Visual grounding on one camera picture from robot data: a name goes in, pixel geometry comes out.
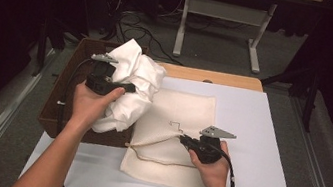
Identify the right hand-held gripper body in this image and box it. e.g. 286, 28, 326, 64
189, 123, 239, 169

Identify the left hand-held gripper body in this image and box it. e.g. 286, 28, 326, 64
83, 50, 130, 100

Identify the white cloth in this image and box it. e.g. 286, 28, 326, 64
91, 33, 172, 142

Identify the cream mesh laundry bag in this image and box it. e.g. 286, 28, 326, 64
117, 82, 223, 187

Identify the brown woven basket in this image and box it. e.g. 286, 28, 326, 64
34, 32, 149, 152

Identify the person's right hand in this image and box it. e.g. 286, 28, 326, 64
182, 135, 238, 187

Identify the person's left hand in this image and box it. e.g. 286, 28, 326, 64
67, 78, 127, 135

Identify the white table cover sheet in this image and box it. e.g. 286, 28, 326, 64
18, 55, 315, 187

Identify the black metal stand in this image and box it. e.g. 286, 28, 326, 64
253, 61, 324, 134

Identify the right hand-held gripper black cable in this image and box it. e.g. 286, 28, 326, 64
206, 145, 244, 187

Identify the black floor cable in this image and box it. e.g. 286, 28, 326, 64
111, 8, 191, 67

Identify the white metal frame desk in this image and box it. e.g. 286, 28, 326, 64
166, 0, 325, 83

